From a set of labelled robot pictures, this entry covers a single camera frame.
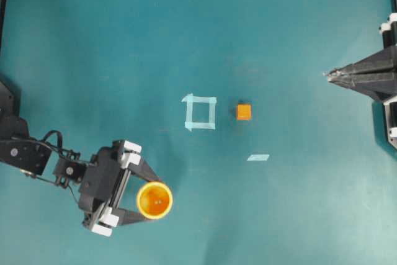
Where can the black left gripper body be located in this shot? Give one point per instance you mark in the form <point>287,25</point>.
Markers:
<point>104,184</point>

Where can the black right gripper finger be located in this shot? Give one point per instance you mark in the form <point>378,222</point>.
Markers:
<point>382,61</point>
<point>359,85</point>

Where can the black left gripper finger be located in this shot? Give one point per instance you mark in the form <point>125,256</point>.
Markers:
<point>143,171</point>
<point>128,217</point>

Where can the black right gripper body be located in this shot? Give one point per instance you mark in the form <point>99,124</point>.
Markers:
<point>388,32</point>

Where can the orange yellow cup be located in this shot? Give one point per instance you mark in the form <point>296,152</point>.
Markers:
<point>154,200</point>

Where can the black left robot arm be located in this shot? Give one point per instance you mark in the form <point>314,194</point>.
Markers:
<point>30,156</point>

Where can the light blue tape square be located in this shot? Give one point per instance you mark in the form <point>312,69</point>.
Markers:
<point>200,112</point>

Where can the light blue tape strip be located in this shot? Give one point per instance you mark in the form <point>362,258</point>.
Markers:
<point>258,157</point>

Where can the orange cube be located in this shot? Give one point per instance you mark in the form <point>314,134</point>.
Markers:
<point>243,112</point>

